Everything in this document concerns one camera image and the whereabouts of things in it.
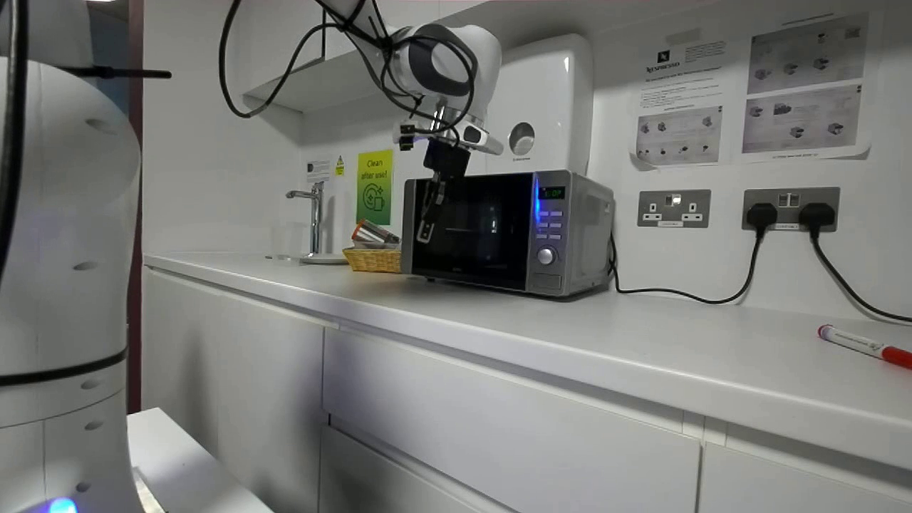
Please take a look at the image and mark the white tall cabinet door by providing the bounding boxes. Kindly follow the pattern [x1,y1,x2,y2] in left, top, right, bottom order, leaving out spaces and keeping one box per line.
[140,267,331,513]

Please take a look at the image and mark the small wicker basket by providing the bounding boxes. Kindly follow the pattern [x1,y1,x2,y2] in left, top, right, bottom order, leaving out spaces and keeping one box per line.
[342,242,406,276]

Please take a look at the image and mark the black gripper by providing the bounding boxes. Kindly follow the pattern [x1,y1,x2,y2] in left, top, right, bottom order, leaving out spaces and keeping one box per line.
[413,136,473,246]

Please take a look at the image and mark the white low drawer front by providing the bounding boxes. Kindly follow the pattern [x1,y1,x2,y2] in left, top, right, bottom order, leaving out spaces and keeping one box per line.
[322,424,516,513]

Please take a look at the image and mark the small photo instruction sheet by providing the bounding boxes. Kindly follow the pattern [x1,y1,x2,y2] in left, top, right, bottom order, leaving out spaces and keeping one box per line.
[634,103,727,172]

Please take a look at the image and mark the steel socket with white switches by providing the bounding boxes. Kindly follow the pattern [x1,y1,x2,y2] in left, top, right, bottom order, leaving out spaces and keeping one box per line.
[637,189,712,232]

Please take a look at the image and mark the black power plug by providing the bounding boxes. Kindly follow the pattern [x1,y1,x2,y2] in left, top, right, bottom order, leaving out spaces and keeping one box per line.
[795,200,839,235]
[745,200,781,235]

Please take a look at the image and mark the black microwave power cable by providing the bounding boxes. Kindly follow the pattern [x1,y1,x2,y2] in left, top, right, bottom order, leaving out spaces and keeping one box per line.
[604,225,771,311]

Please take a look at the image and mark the large photo instruction sheet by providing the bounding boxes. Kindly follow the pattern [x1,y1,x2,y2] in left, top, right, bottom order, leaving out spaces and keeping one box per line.
[748,12,871,98]
[738,82,868,158]

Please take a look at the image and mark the red white marker pen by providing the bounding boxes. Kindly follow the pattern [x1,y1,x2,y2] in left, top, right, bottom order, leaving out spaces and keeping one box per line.
[817,321,912,374]

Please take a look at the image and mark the sachets in basket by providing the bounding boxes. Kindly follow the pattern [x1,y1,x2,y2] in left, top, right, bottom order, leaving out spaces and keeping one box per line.
[351,220,402,252]

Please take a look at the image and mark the silver microwave oven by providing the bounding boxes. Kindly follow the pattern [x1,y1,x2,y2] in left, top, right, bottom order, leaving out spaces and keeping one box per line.
[400,169,620,301]

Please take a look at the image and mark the chrome tap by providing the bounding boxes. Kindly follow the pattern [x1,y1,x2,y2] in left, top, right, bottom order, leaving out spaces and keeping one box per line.
[286,179,348,267]

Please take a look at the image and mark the white cabinet front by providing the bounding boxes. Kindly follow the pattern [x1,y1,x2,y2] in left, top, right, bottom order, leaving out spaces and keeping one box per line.
[695,435,912,513]

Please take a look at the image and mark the white wide drawer front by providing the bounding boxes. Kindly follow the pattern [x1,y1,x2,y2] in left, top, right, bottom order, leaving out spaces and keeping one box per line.
[322,326,704,513]

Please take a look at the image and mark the steel socket with plugs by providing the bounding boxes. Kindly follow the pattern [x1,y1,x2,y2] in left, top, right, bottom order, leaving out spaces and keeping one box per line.
[742,186,845,235]

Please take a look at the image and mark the clear drinking glass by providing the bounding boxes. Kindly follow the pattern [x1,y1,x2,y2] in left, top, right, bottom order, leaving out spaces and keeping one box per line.
[268,220,299,266]

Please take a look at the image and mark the dark brown door frame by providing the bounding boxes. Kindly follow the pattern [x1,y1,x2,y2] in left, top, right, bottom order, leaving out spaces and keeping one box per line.
[123,0,150,413]

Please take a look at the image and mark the green wall sign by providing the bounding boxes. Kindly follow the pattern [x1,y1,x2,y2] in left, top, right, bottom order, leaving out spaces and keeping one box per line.
[355,148,398,232]

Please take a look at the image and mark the small text notice sheet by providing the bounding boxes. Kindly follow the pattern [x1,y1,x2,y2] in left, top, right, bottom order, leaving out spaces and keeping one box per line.
[637,36,731,112]

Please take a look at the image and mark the white wall water heater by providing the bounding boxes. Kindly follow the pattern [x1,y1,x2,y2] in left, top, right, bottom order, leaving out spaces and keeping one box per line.
[479,34,596,179]

